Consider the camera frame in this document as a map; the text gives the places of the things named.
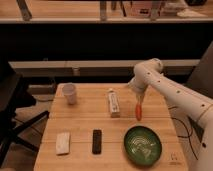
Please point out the black office chair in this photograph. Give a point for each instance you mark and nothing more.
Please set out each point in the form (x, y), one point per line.
(13, 95)

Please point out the black remote control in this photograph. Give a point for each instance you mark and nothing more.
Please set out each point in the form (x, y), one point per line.
(97, 142)

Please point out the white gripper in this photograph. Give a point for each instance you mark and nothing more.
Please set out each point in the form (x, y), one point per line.
(139, 87)

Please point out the orange carrot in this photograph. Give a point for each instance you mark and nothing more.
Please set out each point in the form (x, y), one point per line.
(138, 111)

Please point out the green bowl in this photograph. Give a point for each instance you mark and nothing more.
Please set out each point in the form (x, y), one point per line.
(142, 146)

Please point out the wooden shelf with items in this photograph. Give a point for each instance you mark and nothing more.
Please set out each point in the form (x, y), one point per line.
(104, 11)

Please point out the white paper cup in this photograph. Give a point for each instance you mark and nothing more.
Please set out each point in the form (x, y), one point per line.
(70, 93)

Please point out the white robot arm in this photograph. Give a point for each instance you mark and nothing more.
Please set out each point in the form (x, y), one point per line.
(150, 72)

